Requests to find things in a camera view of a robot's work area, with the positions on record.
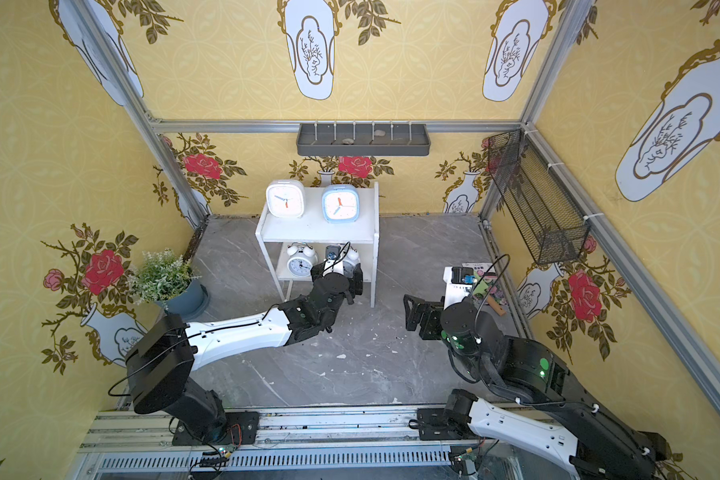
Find white twin-bell alarm clock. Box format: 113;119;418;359
286;242;318;277
339;247;361;277

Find blue square alarm clock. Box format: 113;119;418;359
321;184;360;224

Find white square alarm clock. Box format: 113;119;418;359
265;179;305;218

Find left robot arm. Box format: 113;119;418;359
125;260;364;445

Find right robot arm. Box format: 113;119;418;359
403;295;672;479

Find white two-tier metal shelf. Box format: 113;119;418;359
255;182;380;305

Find green garden fork tool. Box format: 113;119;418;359
474;281;506;316

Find pink seed packet card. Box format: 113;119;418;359
462;262;507;307

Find potted plant in grey pot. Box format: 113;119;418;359
127;249;210;321

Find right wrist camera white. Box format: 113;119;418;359
443;266;476;307

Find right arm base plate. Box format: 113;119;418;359
408;407;493;441

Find grey wall tray with hooks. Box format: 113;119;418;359
296;121;432;157

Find black wire mesh basket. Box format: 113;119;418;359
486;130;590;265

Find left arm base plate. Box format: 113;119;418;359
171;411;260;446

